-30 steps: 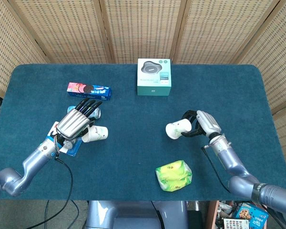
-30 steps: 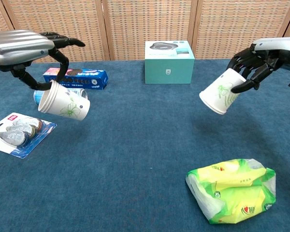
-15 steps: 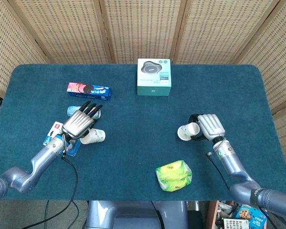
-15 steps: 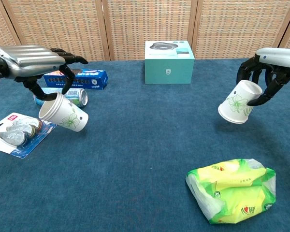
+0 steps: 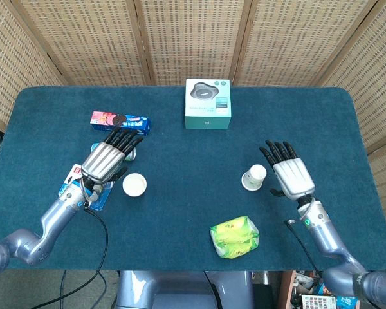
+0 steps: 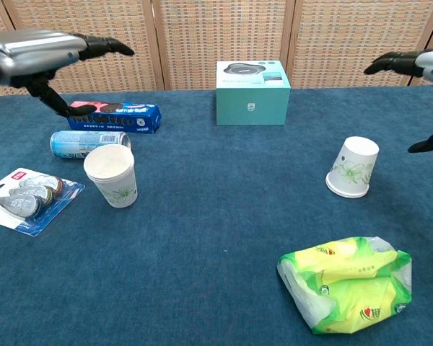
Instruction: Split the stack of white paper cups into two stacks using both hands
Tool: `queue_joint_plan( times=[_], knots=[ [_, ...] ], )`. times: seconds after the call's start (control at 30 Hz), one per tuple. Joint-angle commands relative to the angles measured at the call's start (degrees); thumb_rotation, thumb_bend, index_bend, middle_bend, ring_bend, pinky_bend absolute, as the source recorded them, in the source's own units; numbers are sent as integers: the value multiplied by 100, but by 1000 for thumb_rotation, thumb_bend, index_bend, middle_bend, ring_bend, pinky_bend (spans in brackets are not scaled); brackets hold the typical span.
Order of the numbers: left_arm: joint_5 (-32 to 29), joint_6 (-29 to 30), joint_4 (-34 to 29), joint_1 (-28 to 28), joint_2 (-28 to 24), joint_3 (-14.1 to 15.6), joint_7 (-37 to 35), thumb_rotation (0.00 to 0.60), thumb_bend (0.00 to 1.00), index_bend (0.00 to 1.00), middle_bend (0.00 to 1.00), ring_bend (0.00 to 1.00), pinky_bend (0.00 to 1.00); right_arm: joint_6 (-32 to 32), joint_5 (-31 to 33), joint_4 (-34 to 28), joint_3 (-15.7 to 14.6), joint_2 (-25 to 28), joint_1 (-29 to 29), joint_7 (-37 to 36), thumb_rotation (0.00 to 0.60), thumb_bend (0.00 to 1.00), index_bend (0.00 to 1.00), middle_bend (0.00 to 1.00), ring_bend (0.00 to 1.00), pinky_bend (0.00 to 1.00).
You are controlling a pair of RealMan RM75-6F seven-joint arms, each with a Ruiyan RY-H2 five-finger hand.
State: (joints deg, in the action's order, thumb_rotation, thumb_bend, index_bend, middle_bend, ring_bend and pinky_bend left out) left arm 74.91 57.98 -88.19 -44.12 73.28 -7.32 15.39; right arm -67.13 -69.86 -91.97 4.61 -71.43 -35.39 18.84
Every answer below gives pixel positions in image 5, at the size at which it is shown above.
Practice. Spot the blue cookie box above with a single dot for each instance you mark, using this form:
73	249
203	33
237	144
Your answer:
135	124

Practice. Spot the blue felt table cloth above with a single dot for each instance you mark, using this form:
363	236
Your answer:
186	180

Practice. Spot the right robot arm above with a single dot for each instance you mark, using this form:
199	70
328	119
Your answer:
325	235

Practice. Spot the green tissue pack bag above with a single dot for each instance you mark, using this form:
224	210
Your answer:
235	236

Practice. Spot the colourful printed card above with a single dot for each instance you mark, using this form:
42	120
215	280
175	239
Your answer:
318	302

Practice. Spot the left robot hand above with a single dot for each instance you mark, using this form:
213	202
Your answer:
101	162

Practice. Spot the woven wicker screen panel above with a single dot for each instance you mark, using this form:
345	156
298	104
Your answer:
13	71
292	42
373	80
193	38
93	42

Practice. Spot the white floral paper cup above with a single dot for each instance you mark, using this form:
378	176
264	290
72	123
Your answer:
245	182
242	184
134	185
257	175

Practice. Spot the grey robot torso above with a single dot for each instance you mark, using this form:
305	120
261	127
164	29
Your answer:
180	289

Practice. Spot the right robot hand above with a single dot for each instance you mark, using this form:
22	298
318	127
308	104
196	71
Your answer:
294	177

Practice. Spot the small blue package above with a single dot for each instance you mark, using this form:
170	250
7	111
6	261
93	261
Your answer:
347	302

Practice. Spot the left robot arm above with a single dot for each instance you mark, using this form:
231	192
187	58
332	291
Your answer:
58	215

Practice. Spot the battery blister pack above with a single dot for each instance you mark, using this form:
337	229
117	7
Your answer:
69	180

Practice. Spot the brown wooden shelf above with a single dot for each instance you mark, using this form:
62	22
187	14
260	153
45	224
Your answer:
286	289

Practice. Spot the teal speaker box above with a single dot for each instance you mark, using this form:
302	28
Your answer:
206	122

